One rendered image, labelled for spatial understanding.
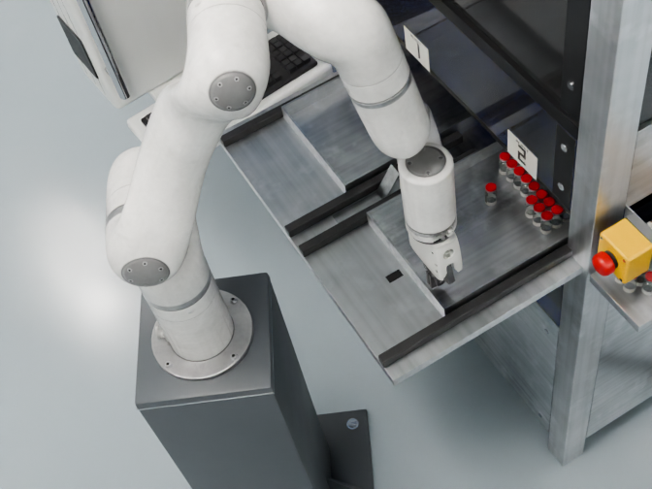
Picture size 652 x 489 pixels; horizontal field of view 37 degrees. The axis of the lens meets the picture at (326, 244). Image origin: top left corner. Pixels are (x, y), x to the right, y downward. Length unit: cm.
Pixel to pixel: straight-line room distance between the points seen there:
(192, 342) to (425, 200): 50
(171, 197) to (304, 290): 150
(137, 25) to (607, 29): 116
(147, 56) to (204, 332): 79
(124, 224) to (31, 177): 201
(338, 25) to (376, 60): 7
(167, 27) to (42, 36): 170
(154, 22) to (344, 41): 105
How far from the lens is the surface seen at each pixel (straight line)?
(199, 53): 120
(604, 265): 166
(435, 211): 153
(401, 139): 138
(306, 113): 208
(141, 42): 225
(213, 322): 172
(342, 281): 181
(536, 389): 241
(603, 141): 153
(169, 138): 135
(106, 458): 278
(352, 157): 199
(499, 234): 185
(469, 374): 269
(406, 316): 176
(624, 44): 139
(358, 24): 124
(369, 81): 129
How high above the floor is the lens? 238
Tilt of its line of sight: 54 degrees down
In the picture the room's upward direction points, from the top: 14 degrees counter-clockwise
